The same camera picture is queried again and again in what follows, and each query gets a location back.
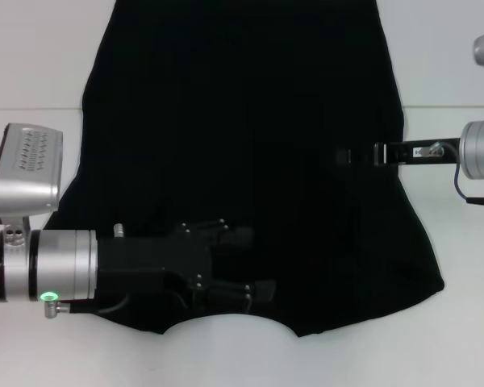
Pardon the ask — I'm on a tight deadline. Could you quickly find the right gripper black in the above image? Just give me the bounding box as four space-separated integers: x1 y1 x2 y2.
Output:
335 138 461 167

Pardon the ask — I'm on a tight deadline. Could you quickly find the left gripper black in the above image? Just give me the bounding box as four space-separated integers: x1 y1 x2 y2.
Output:
98 217 277 314

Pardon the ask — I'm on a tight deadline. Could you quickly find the black t-shirt white print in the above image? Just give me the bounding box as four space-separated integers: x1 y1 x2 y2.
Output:
48 0 446 338

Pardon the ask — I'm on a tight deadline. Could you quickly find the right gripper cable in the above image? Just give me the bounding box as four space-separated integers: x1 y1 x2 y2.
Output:
423 140 484 206

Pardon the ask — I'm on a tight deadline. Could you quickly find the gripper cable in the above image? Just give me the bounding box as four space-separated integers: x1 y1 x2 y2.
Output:
423 140 484 206
43 223 131 320

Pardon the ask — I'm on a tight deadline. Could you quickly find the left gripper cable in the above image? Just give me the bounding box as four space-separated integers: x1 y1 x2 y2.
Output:
43 223 131 320

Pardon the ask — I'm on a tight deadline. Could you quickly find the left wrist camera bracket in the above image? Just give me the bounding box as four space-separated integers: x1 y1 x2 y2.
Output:
2 215 32 247

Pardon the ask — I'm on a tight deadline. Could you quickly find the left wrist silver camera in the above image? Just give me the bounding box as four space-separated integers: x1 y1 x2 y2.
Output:
0 123 65 222

